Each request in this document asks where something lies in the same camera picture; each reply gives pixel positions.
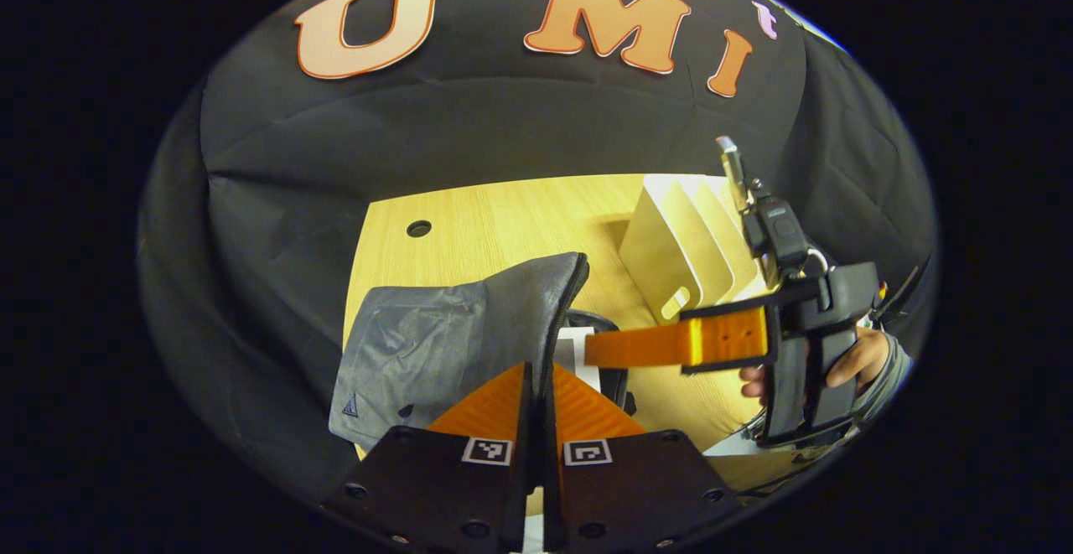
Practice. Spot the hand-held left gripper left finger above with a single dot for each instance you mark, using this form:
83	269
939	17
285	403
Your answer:
444	495

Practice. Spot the white bookshelf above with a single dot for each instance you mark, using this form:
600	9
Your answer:
671	244

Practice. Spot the grey portrait cover book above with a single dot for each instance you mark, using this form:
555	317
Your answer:
572	346

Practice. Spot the grey schoolbag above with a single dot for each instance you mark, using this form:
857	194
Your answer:
427	344

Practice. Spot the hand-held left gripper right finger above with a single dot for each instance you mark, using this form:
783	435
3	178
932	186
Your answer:
637	495

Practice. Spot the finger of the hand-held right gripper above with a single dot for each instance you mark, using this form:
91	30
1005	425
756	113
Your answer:
654	344

